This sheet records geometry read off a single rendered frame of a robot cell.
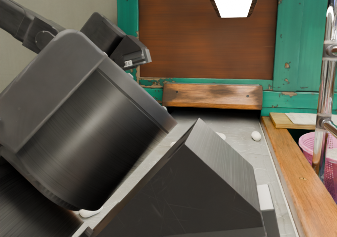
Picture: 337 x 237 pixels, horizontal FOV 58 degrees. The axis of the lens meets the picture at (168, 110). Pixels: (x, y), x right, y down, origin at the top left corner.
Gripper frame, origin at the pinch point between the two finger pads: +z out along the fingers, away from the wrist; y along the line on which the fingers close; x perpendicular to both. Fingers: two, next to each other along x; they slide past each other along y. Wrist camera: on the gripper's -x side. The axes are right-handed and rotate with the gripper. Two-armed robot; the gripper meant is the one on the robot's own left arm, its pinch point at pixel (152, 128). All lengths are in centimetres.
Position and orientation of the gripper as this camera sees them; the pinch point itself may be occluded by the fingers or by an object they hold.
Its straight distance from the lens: 57.5
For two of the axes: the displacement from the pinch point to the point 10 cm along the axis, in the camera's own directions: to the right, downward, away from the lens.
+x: -6.3, 7.2, 2.8
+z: 7.5, 6.6, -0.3
